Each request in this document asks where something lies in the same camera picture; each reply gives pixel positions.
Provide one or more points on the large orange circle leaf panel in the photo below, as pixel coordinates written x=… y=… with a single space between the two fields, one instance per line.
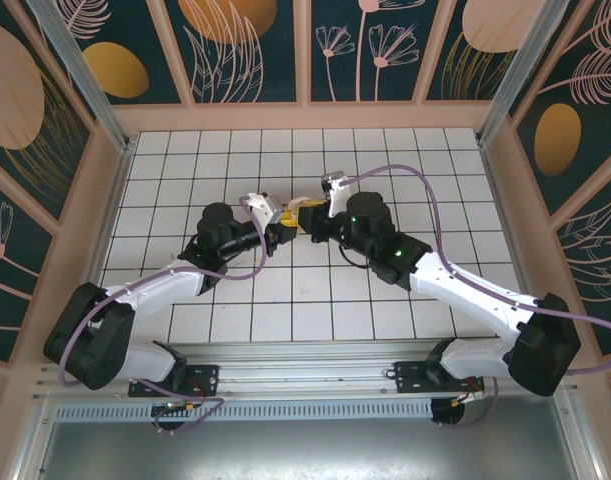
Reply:
x=235 y=75

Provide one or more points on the big pale circle gold panel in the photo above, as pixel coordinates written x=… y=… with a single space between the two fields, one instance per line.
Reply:
x=15 y=100

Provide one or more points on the grey metal sheet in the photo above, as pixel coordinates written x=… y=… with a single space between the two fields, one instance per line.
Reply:
x=305 y=455

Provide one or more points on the pink flower outline wall panel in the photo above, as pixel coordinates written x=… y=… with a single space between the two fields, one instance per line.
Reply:
x=10 y=280

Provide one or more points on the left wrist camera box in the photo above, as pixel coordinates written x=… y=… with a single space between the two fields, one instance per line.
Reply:
x=262 y=207

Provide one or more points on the pink flowers dark panel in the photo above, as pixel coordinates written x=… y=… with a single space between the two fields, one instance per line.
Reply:
x=365 y=80

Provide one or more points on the black round grommet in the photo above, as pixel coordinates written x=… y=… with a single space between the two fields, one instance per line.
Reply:
x=170 y=425
x=447 y=415

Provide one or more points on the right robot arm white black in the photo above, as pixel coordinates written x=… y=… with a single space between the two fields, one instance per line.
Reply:
x=475 y=295

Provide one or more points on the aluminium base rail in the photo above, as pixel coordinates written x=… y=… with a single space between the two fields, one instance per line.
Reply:
x=305 y=370

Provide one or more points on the pale circle gold lines panel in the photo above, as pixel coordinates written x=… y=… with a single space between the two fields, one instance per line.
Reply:
x=465 y=75

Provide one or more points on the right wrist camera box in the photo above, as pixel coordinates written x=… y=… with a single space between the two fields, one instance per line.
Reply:
x=337 y=192

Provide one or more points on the aluminium corner post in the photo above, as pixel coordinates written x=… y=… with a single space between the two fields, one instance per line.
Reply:
x=84 y=75
x=512 y=75

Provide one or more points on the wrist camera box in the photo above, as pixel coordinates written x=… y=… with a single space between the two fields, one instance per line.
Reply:
x=337 y=192
x=262 y=207

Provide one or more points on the pink leaf outline wall panel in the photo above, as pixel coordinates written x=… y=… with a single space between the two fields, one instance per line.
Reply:
x=600 y=270

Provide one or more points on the small circuit board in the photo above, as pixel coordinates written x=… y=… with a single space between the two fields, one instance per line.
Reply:
x=172 y=407

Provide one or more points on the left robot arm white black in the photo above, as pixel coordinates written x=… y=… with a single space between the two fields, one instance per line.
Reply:
x=150 y=295

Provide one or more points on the orange oval pink feather panel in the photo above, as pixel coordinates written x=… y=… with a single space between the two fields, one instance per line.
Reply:
x=135 y=30

